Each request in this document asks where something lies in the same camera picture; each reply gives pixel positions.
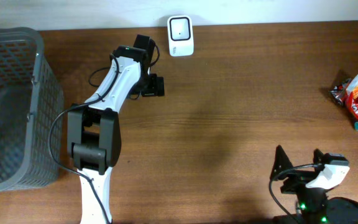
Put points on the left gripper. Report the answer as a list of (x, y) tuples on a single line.
[(156, 86)]

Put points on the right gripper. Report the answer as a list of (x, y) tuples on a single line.
[(284, 162)]

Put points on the black red snack packet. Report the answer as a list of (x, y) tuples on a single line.
[(339, 92)]

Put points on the small orange box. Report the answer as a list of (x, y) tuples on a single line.
[(352, 88)]

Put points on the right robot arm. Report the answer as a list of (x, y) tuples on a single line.
[(314, 205)]

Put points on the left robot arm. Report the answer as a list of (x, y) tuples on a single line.
[(94, 134)]

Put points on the white barcode scanner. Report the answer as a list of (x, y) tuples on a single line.
[(180, 36)]

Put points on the grey plastic mesh basket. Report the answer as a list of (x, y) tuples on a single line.
[(30, 100)]

